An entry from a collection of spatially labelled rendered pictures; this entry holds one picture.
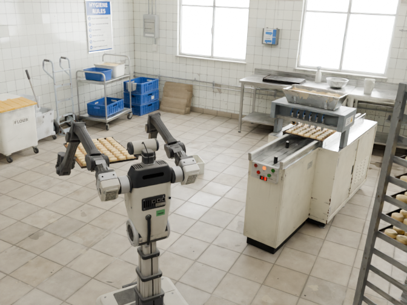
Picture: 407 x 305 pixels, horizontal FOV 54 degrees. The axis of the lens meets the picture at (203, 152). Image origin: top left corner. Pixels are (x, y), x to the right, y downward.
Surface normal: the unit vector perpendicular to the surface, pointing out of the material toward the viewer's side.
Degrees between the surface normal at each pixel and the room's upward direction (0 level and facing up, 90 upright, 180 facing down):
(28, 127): 92
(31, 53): 90
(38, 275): 0
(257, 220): 90
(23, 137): 93
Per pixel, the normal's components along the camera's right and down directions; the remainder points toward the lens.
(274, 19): -0.46, 0.30
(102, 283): 0.04, -0.93
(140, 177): 0.49, 0.32
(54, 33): 0.89, 0.19
